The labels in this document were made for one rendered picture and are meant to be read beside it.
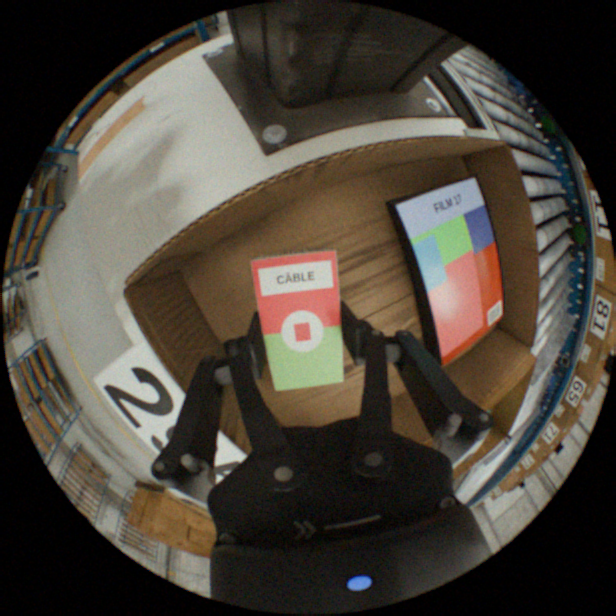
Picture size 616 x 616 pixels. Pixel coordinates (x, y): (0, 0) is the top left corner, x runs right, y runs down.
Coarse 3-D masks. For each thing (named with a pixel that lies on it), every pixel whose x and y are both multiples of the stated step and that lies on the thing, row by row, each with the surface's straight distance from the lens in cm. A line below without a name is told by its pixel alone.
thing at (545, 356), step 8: (568, 320) 102; (560, 328) 95; (568, 328) 97; (552, 336) 89; (560, 336) 91; (544, 344) 84; (552, 344) 86; (560, 344) 87; (544, 352) 81; (552, 352) 82; (544, 360) 78; (552, 360) 80; (536, 368) 75; (544, 368) 76; (536, 376) 72
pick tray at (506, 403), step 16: (528, 368) 40; (512, 384) 37; (528, 384) 48; (496, 400) 35; (512, 400) 54; (496, 416) 64; (512, 416) 58; (496, 432) 64; (480, 448) 62; (464, 464) 60
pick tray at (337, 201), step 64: (256, 192) 13; (320, 192) 22; (384, 192) 24; (512, 192) 30; (192, 256) 21; (256, 256) 21; (384, 256) 23; (512, 256) 33; (192, 320) 22; (384, 320) 25; (512, 320) 38
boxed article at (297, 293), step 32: (288, 256) 18; (320, 256) 18; (256, 288) 18; (288, 288) 18; (320, 288) 18; (288, 320) 19; (320, 320) 19; (288, 352) 20; (320, 352) 21; (288, 384) 22; (320, 384) 23
